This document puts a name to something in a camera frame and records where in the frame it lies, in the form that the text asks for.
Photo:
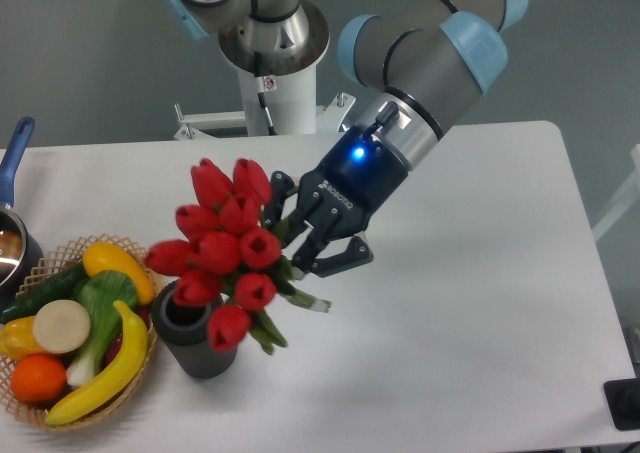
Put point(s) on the red tulip bouquet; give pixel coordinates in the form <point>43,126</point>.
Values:
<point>228,254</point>

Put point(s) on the yellow bell pepper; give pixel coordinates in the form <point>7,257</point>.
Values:
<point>17,339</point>

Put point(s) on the beige round disc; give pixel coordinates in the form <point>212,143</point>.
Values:
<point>61,326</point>

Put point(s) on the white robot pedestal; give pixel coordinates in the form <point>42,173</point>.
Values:
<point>279,104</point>

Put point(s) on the orange fruit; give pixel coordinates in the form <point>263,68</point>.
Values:
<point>38,378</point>

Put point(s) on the white furniture frame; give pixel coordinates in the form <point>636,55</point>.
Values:
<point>625,196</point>

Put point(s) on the yellow lemon squash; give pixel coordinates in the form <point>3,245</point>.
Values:
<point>102,256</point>

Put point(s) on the green cucumber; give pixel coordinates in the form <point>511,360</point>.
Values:
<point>59,286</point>

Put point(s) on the white table clamp bracket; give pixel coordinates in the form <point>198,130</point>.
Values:
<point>330,118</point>

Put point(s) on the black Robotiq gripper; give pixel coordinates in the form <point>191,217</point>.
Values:
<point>338,197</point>

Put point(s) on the dark grey ribbed vase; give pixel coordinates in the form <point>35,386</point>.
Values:
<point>184,332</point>

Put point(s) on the blue handled saucepan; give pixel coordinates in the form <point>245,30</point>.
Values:
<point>20,252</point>

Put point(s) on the black device at edge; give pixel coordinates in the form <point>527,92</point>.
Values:
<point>622,397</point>

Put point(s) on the yellow banana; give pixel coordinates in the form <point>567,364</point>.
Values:
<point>113,379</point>

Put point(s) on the green bok choy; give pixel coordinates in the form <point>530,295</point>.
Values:
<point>97,295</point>

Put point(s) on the red fruit in basket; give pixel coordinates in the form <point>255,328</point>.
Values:
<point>144,313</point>

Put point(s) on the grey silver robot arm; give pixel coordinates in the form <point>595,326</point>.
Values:
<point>429,66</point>

